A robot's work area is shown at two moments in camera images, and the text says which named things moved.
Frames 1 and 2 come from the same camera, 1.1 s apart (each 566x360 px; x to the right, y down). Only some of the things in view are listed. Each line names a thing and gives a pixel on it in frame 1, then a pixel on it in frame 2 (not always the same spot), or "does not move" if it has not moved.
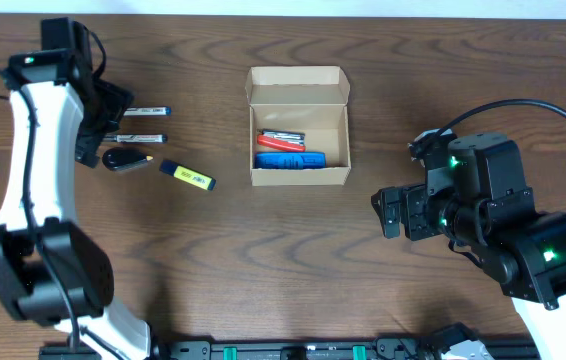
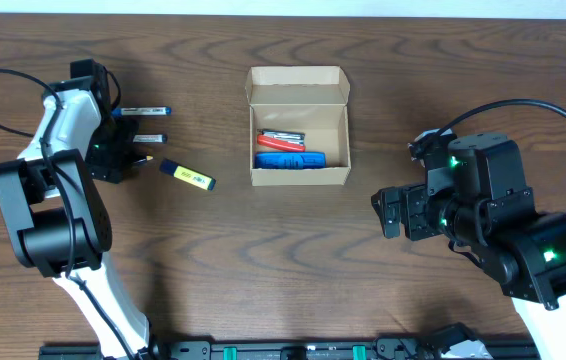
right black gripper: x=414 y=199 does not move
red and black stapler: x=282 y=140 does not move
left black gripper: x=89 y=142 → x=111 y=162
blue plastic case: x=290 y=160 does not move
